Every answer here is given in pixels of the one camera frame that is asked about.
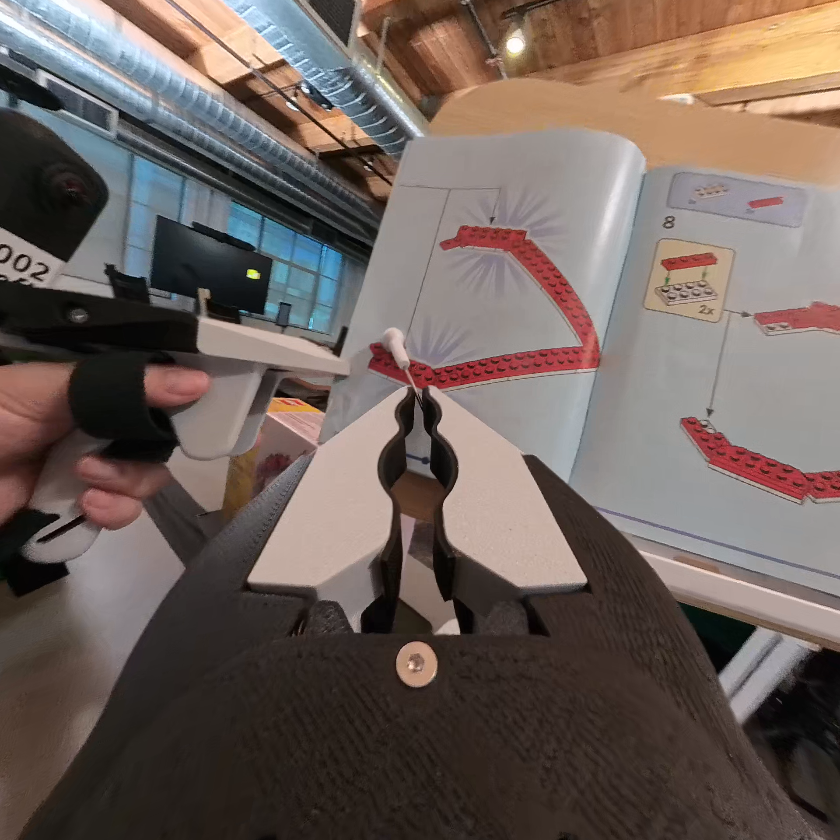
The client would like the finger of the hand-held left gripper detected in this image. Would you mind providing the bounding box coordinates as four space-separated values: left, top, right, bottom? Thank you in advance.
196 317 352 379

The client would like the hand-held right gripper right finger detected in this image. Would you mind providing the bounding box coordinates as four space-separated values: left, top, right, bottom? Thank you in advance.
423 386 588 601

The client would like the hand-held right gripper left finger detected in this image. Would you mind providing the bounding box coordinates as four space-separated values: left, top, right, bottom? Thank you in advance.
247 387 417 601

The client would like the white book stand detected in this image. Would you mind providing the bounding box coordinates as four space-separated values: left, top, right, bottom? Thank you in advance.
382 327 840 723

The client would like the brick set instruction booklet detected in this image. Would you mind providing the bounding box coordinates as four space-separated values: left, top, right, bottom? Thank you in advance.
318 128 840 599

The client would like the white toy set box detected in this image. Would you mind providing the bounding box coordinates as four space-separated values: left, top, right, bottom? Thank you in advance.
223 397 327 519

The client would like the person's left hand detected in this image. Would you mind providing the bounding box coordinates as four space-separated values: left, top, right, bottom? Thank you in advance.
0 361 212 532

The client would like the distant black monitor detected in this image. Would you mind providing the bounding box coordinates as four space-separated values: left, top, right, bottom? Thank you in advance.
150 215 274 317

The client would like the light wooden partition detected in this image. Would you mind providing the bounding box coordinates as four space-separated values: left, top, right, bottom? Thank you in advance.
430 77 840 194

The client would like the silver ventilation duct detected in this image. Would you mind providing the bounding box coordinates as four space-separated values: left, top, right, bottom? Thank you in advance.
0 13 371 224
223 0 429 157

